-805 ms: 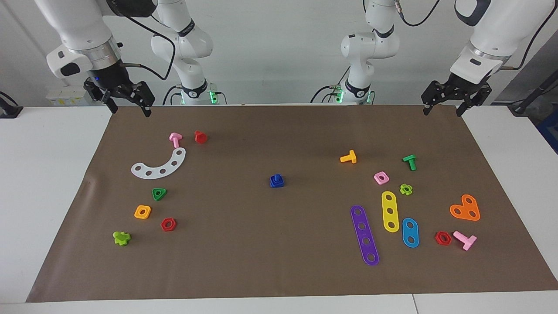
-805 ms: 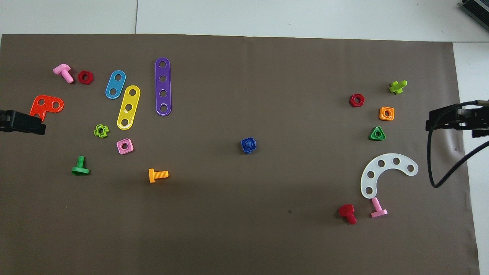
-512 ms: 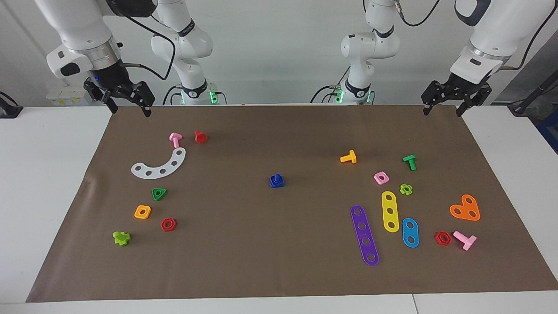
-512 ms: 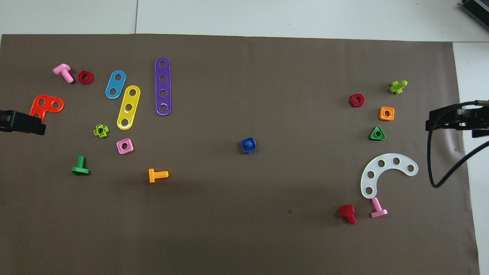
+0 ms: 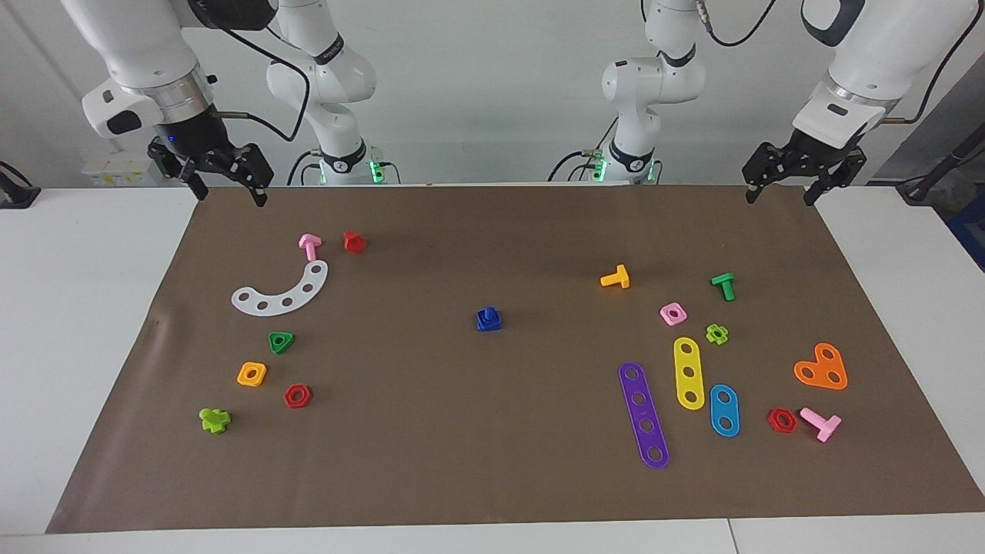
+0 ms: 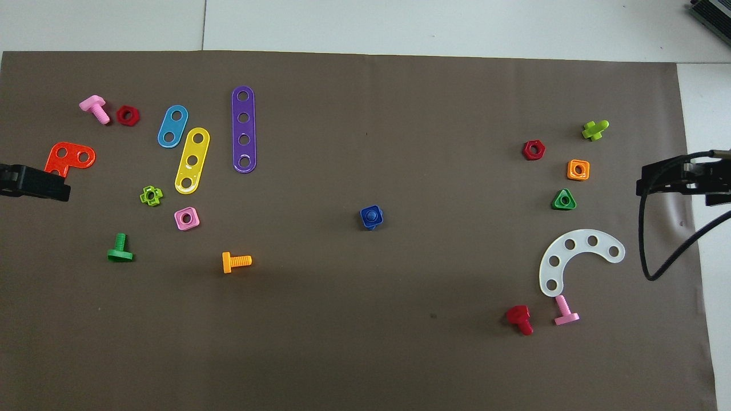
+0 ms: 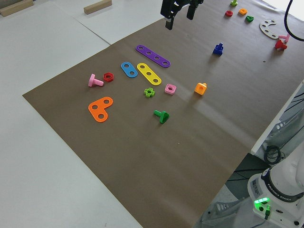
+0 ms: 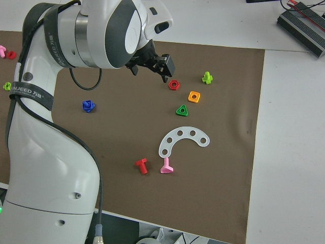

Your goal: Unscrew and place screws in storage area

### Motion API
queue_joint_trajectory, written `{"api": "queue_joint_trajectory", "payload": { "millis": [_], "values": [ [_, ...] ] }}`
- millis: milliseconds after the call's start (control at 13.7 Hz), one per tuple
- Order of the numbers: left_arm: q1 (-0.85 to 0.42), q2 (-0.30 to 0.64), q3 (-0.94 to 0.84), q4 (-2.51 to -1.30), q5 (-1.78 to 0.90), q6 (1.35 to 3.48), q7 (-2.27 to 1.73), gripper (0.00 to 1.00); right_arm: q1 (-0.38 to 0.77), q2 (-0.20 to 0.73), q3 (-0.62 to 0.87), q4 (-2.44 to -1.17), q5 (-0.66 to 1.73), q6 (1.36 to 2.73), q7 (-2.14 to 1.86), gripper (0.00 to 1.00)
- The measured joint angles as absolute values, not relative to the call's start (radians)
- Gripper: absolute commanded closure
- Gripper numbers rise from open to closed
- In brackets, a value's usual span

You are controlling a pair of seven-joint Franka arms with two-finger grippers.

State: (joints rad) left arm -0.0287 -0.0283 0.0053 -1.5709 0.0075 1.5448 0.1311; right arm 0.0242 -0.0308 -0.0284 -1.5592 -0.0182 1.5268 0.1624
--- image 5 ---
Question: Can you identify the yellow three-hole strip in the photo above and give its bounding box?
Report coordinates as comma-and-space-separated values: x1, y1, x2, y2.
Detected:
673, 336, 706, 411

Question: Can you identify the black clamp device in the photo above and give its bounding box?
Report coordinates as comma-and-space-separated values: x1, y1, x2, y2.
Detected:
0, 160, 41, 210

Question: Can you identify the black base cable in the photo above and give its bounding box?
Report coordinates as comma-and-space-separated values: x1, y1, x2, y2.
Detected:
548, 148, 613, 183
287, 149, 324, 187

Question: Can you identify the brown table mat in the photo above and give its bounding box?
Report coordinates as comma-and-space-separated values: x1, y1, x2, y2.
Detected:
45, 183, 985, 536

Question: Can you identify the blue crate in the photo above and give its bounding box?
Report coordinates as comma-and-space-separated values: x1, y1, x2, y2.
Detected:
948, 196, 985, 272

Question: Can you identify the white power strip box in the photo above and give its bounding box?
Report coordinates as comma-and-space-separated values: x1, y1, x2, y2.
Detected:
81, 150, 166, 188

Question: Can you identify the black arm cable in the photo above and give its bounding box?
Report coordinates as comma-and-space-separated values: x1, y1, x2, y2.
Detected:
696, 0, 985, 124
212, 23, 312, 143

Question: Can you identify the orange three-hole corner plate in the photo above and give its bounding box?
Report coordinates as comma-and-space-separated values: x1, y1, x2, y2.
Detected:
793, 342, 849, 391

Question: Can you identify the white curved perforated plate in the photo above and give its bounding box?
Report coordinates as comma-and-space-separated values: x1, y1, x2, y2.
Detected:
231, 259, 329, 317

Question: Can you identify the purple four-hole strip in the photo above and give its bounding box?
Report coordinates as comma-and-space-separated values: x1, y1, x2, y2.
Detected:
618, 362, 670, 469

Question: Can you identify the blue two-hole strip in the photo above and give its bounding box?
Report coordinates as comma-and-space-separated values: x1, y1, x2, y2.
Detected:
709, 384, 741, 439

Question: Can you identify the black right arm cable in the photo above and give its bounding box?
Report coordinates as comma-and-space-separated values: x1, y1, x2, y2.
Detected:
212, 23, 312, 143

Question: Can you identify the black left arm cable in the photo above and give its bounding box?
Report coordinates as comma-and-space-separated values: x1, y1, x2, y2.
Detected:
696, 0, 985, 124

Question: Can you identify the black stand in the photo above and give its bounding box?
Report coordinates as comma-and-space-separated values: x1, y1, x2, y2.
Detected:
897, 127, 985, 205

